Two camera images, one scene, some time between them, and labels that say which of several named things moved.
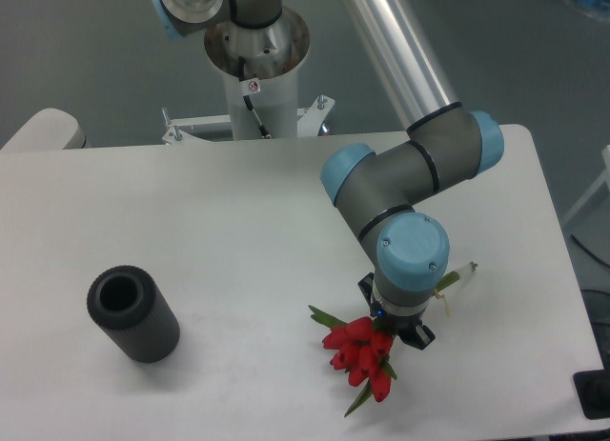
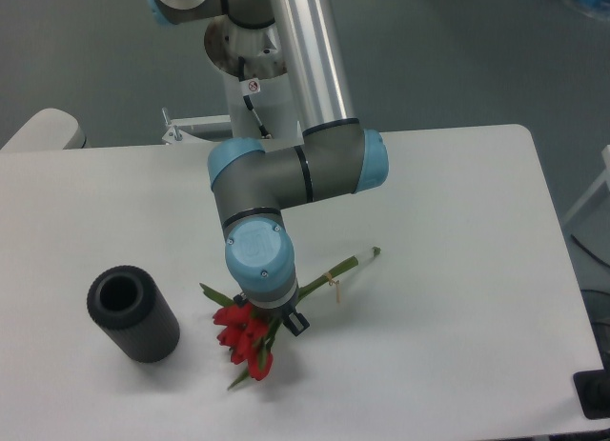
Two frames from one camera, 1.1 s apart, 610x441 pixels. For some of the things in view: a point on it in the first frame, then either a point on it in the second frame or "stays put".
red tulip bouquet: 360,347 -> 248,334
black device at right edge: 593,390 stays put
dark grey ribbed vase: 131,307 stays put
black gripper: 401,327 -> 283,311
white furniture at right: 604,177 stays put
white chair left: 50,129 stays put
